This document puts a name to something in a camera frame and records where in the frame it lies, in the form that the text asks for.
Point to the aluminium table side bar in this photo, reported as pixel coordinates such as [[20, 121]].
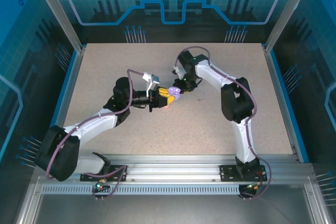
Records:
[[274, 77], [74, 77]]

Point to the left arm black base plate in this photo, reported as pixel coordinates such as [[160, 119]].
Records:
[[90, 178]]

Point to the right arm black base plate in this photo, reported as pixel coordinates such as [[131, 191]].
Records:
[[227, 174]]

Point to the connector with green light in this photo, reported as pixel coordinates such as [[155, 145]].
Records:
[[101, 185]]

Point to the aluminium frame post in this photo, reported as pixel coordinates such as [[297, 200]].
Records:
[[288, 11], [60, 16]]

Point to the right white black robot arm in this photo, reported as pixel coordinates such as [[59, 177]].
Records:
[[241, 140]]

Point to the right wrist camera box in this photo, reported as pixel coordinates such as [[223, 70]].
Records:
[[179, 71]]

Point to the metal bottom tray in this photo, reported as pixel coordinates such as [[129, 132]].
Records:
[[170, 208]]

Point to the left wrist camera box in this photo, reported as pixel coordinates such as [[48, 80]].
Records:
[[155, 79]]

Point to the aluminium mounting rail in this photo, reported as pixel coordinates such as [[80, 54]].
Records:
[[170, 166]]

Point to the blue table side trim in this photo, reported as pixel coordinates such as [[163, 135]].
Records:
[[279, 77], [69, 77]]

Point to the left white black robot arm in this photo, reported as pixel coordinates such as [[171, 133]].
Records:
[[92, 123]]

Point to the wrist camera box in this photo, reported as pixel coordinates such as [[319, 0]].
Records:
[[179, 71], [155, 79]]

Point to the purple earbud charging case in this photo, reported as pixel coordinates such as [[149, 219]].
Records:
[[174, 91]]

